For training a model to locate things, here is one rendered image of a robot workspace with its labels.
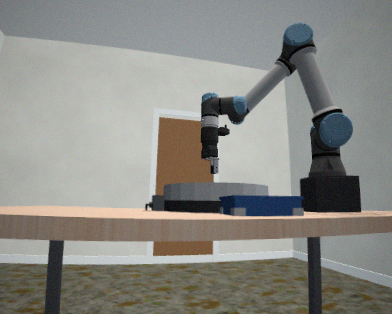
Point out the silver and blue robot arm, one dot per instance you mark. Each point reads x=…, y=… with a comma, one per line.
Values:
x=331, y=132

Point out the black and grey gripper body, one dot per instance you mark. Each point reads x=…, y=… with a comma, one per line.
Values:
x=209, y=136

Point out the blue crate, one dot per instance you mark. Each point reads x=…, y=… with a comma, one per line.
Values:
x=243, y=205

